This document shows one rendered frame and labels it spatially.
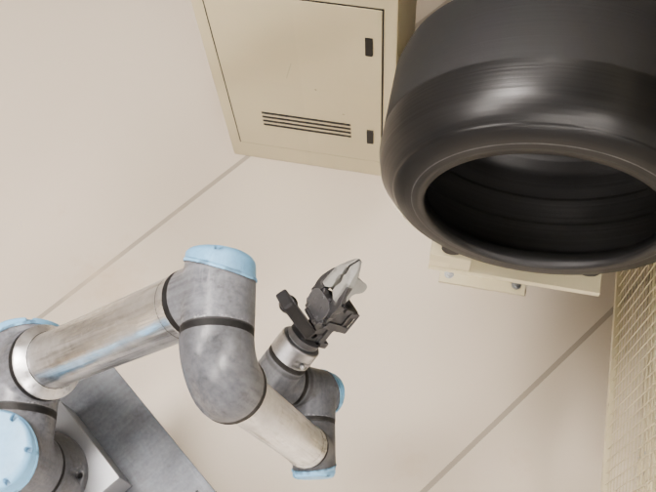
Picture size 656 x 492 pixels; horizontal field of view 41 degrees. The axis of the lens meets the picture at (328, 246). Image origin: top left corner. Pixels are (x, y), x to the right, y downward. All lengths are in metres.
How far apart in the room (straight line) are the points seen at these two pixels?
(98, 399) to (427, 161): 1.04
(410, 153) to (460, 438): 1.33
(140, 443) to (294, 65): 1.11
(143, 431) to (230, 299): 0.80
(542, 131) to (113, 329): 0.77
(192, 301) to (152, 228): 1.60
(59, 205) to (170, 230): 0.40
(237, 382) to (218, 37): 1.34
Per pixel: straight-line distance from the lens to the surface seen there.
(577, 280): 1.94
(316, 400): 1.85
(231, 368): 1.32
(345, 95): 2.55
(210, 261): 1.35
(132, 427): 2.08
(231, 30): 2.43
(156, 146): 3.09
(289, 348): 1.75
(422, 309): 2.73
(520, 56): 1.37
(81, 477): 1.95
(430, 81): 1.43
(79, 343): 1.61
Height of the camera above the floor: 2.56
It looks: 65 degrees down
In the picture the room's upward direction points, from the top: 7 degrees counter-clockwise
